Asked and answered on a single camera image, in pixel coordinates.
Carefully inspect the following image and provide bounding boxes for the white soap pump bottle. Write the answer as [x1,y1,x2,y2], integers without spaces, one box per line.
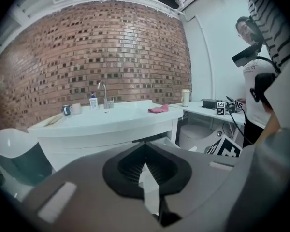
[89,91,100,111]

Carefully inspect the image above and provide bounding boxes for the white side table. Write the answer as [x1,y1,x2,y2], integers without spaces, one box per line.
[169,101,247,126]

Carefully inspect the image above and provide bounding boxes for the black cable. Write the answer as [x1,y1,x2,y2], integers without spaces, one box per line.
[228,109,254,145]

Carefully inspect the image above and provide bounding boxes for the white sink cabinet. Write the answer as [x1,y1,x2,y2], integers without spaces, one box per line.
[27,100,185,173]

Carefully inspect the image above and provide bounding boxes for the dark mug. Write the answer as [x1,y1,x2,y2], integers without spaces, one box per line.
[61,104,73,116]

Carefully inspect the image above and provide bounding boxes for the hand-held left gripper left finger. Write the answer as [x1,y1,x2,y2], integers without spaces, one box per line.
[14,141,158,232]

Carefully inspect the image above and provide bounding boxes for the white round bin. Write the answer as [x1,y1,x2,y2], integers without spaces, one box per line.
[178,124,223,152]

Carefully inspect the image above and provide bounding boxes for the black device on cable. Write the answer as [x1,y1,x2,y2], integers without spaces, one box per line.
[249,72,278,106]

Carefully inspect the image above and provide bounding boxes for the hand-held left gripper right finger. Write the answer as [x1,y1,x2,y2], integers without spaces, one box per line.
[145,141,254,232]

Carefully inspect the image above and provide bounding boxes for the person's right forearm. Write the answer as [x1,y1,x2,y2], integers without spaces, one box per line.
[255,114,282,146]

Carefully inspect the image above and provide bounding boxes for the spare hand-held gripper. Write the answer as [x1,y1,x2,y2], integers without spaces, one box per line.
[216,96,245,117]

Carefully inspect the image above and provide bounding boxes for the cream tumbler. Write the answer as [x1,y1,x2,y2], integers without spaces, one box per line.
[181,88,191,107]

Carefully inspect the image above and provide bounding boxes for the wooden chopsticks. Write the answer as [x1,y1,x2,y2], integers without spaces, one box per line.
[45,114,64,127]

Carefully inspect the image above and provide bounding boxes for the pink cloth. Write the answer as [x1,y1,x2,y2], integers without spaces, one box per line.
[147,105,170,114]

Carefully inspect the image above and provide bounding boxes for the chrome faucet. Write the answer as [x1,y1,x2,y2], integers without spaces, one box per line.
[97,80,110,110]

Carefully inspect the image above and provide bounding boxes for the black box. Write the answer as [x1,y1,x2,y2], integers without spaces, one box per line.
[201,98,220,110]

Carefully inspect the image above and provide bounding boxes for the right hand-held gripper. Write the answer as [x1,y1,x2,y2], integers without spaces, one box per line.
[204,136,244,159]

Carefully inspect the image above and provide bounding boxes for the beige mug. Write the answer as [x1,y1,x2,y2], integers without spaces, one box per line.
[71,102,83,115]

